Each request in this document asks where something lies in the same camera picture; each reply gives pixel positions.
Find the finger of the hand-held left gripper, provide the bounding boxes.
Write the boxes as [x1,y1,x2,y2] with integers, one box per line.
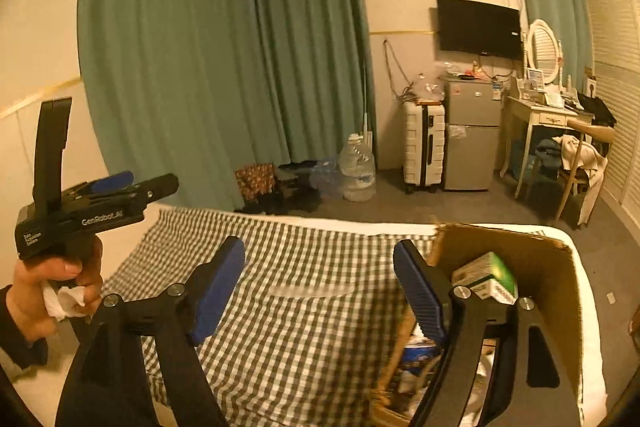
[111,173,180,206]
[75,171,135,198]

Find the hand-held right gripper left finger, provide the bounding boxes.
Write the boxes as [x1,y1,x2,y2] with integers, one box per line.
[55,236,247,427]

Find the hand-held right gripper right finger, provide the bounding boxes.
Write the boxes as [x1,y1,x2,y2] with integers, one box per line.
[392,239,583,427]

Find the green and white carton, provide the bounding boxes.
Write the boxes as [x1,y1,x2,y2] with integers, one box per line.
[452,252,518,305]

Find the cardboard box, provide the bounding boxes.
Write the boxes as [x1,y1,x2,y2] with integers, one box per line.
[372,222,586,427]

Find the person's left forearm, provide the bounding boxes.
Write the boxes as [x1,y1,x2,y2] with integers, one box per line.
[0,284,58,380]

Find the person's left hand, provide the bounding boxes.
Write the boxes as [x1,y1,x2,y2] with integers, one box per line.
[12,234,103,324]

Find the white tissue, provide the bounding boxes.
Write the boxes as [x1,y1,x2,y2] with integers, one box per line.
[42,279,88,323]

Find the patterned brown bag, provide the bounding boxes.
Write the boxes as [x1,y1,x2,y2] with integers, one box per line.
[235,163,277,208]

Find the dark clothes pile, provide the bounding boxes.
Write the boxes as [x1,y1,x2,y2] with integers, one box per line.
[240,159,331,215]

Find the large clear water bottle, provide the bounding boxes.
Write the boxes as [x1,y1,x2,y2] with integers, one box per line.
[339,133,377,202]

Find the white suitcase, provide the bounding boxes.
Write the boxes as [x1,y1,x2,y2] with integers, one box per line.
[402,101,447,195]

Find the grey small fridge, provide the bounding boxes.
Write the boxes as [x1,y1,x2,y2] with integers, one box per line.
[440,74,503,192]

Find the clear plastic bag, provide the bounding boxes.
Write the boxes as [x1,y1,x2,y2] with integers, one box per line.
[407,72,446,104]

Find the white cloth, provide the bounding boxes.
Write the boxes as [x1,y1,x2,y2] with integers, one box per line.
[560,134,608,198]

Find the white dressing table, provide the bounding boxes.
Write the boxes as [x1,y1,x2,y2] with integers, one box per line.
[500,79,596,200]

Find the wooden chair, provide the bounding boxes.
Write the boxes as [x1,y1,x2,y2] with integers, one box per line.
[552,117,617,228]

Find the black bag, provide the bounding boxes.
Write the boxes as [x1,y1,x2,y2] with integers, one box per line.
[575,91,617,128]

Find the white oval mirror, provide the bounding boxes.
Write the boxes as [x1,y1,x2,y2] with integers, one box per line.
[525,19,563,88]

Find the white louvered wardrobe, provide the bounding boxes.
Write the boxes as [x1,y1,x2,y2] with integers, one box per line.
[580,0,640,228]

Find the black wall cable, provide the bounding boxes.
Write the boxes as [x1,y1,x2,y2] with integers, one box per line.
[382,38,416,100]

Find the black wall television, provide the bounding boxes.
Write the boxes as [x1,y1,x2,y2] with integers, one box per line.
[436,0,523,62]

